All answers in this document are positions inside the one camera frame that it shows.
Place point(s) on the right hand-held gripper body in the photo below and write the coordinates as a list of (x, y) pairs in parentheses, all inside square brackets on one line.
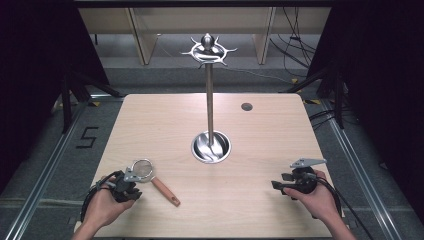
[(303, 181)]

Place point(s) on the black tripod stand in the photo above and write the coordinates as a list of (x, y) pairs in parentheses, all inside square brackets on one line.
[(66, 100), (338, 100)]

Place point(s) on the aluminium floor rail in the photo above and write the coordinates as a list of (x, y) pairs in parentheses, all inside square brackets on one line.
[(360, 166), (46, 173)]

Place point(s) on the light wooden shelf unit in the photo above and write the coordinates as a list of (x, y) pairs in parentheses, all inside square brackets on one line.
[(146, 40)]

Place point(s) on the person's left hand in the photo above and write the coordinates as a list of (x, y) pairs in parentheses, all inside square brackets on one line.
[(103, 208)]

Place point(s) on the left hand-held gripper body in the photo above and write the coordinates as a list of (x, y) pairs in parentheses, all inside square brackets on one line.
[(120, 190)]

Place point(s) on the steel utensil rack stand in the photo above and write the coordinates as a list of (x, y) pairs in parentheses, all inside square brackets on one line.
[(209, 100)]

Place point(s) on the black curtain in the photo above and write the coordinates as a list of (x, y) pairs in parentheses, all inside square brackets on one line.
[(33, 66), (383, 83)]

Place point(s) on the person's right hand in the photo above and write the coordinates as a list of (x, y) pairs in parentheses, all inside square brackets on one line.
[(316, 201)]

